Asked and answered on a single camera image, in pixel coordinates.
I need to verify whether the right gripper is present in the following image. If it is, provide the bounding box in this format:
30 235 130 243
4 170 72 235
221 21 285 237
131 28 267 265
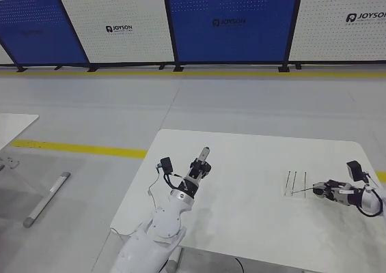
312 179 366 207

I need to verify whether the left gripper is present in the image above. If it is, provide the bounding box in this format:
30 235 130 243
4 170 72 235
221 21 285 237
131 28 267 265
177 146 212 200

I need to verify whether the blue partition panel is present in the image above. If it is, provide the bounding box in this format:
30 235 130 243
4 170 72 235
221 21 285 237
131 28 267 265
164 0 301 73
0 0 100 73

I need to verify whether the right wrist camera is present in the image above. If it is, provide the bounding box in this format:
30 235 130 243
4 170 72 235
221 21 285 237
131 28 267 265
345 160 380 190

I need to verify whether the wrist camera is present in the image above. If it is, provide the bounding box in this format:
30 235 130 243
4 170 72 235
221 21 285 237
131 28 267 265
345 160 380 190
156 156 184 190

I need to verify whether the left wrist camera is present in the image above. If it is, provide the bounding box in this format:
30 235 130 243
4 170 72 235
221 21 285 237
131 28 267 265
156 156 184 190

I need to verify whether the black cable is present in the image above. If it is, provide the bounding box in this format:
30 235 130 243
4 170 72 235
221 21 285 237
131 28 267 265
355 186 385 218

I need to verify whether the thin white cable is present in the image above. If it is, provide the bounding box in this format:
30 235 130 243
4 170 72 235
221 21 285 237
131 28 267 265
147 167 161 206

